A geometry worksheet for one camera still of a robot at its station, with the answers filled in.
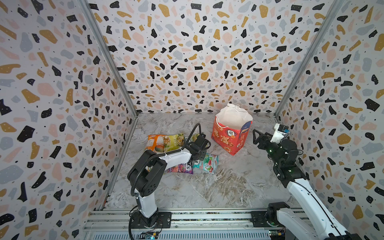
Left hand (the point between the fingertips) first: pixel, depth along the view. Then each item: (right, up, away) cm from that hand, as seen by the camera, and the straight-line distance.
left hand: (200, 149), depth 93 cm
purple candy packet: (-8, -11, -3) cm, 14 cm away
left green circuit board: (-24, -37, -23) cm, 50 cm away
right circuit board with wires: (+36, -38, -22) cm, 57 cm away
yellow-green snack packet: (-18, +4, +4) cm, 19 cm away
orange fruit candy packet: (-30, +3, +7) cm, 31 cm away
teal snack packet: (+6, -9, -2) cm, 11 cm away
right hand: (+29, +13, -19) cm, 37 cm away
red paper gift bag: (+16, +14, -13) cm, 25 cm away
